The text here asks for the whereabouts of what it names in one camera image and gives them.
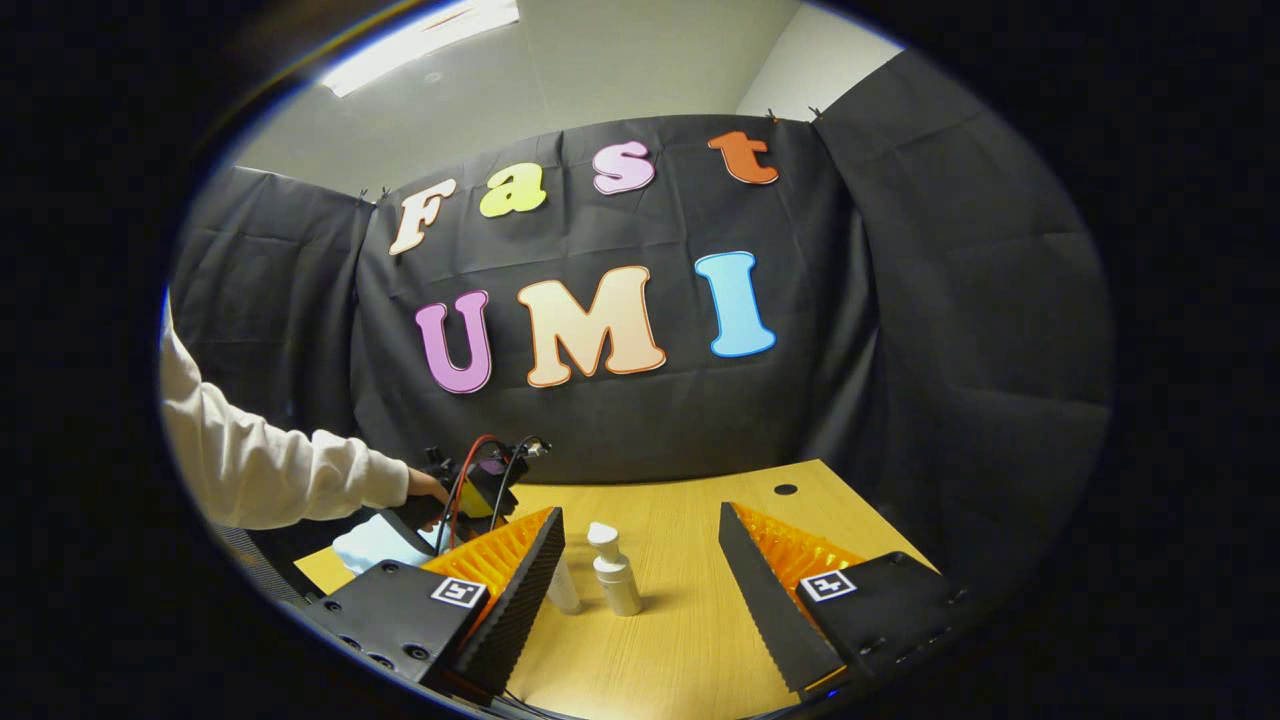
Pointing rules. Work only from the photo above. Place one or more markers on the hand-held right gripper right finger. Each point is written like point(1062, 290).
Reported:
point(765, 600)

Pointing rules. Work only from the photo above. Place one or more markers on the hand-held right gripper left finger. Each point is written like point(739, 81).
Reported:
point(520, 600)

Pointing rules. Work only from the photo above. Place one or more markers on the white squeeze tube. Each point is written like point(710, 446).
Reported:
point(565, 595)

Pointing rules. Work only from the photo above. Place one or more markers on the white pump bottle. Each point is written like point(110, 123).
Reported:
point(618, 585)

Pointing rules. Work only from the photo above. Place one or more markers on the light blue suitcase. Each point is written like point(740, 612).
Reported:
point(370, 545)

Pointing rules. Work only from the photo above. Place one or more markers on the black backdrop cloth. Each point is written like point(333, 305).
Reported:
point(650, 430)

